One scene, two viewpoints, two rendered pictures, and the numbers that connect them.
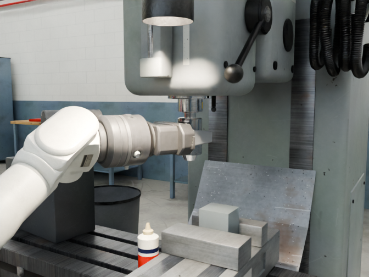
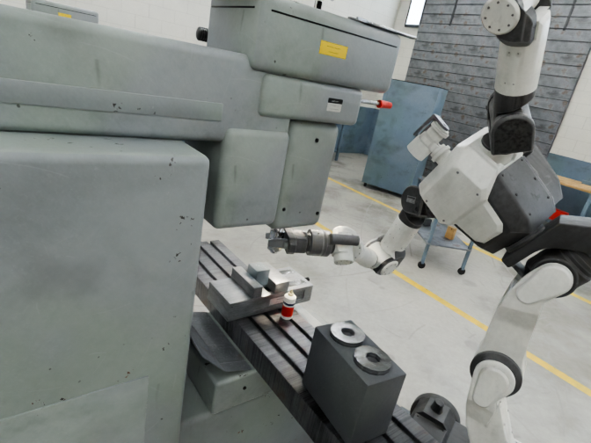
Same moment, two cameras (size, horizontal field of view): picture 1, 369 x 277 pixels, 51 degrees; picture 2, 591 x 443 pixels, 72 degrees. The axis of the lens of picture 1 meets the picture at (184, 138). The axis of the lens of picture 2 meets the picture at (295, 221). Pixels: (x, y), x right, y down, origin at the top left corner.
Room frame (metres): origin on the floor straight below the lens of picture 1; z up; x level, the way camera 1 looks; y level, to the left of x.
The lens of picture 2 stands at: (1.86, 0.42, 1.75)
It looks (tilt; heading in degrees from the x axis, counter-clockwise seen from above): 20 degrees down; 199
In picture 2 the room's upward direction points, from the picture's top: 11 degrees clockwise
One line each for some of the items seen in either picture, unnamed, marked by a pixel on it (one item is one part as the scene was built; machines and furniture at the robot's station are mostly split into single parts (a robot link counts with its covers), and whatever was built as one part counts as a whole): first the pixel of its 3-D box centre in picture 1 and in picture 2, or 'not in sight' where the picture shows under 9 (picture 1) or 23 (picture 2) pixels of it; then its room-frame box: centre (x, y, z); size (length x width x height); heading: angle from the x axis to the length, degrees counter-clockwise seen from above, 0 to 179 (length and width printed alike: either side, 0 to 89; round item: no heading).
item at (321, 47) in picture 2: not in sight; (306, 47); (0.75, -0.02, 1.81); 0.47 x 0.26 x 0.16; 149
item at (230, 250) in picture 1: (205, 244); (270, 277); (0.66, -0.04, 1.05); 0.15 x 0.06 x 0.04; 60
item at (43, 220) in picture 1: (49, 190); (350, 376); (1.00, 0.36, 1.06); 0.22 x 0.12 x 0.20; 52
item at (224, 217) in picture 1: (219, 223); (258, 273); (0.71, -0.07, 1.07); 0.06 x 0.05 x 0.06; 60
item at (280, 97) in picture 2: not in sight; (289, 95); (0.77, -0.03, 1.68); 0.34 x 0.24 x 0.10; 149
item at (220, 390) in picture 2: not in sight; (257, 344); (0.74, -0.01, 0.82); 0.50 x 0.35 x 0.12; 149
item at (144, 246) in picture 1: (148, 249); (288, 302); (0.72, 0.07, 1.01); 0.04 x 0.04 x 0.11
